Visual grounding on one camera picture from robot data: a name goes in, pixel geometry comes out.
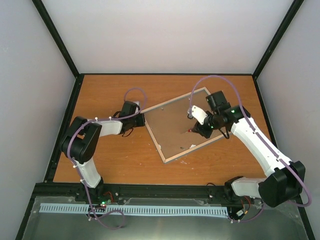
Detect blue picture frame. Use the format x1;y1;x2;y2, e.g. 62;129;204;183
143;86;226;165

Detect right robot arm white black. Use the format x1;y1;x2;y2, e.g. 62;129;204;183
187;91;306;207

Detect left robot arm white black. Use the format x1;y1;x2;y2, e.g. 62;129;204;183
59;101;145;202

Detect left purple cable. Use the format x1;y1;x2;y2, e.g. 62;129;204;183
67;87;147;216

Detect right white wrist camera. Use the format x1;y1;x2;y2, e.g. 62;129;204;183
187;105;208;125

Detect black mounting rail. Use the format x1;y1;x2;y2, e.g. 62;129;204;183
74;183;253;206

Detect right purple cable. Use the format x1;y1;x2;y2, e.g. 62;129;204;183
188;74;313;223

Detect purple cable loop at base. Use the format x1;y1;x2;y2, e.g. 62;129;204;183
84;194;126;229

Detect light blue slotted cable duct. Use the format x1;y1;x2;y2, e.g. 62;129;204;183
38;203;228;218

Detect black enclosure frame post left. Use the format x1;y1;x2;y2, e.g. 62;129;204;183
31;0;81;80

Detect black enclosure frame post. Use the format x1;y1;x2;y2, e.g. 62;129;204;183
31;0;81;80
252;0;304;81

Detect black enclosure frame post right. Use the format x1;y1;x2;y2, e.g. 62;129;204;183
252;0;304;81

